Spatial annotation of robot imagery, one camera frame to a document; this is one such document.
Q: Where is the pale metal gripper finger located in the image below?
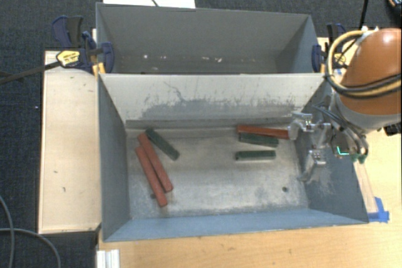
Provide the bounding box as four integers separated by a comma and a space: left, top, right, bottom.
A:
296, 149, 328, 183
287, 111, 314, 140

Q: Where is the red-brown flat block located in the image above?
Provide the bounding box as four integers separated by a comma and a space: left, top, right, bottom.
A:
134, 146, 169, 208
236, 124, 290, 140
137, 132, 175, 193

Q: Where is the black cylinder on white bracket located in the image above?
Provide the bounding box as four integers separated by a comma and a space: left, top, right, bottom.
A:
383, 122, 402, 137

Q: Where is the pale wood flat board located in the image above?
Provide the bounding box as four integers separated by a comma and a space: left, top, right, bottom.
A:
37, 50, 103, 235

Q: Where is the dark green flat block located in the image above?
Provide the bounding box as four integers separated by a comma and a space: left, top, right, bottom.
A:
237, 133, 280, 149
144, 127, 181, 162
235, 150, 278, 162

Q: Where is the grey metal bin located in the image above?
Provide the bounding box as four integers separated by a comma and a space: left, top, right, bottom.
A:
95, 2, 370, 243

